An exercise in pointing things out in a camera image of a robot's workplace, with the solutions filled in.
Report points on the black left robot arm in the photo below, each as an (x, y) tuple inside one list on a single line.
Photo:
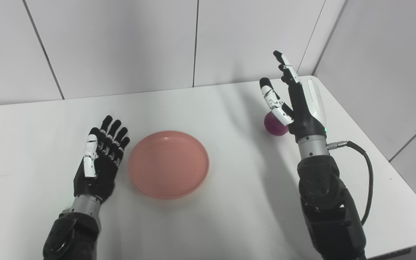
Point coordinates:
[(70, 234)]

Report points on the pink round plate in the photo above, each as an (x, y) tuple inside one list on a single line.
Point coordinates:
[(168, 164)]

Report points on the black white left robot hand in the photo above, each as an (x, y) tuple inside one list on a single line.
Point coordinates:
[(101, 178)]

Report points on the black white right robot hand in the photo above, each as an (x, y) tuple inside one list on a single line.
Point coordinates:
[(305, 115)]

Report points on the purple red onion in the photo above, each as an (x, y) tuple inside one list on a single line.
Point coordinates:
[(273, 127)]

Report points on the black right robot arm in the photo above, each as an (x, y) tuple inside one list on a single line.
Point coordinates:
[(327, 202)]

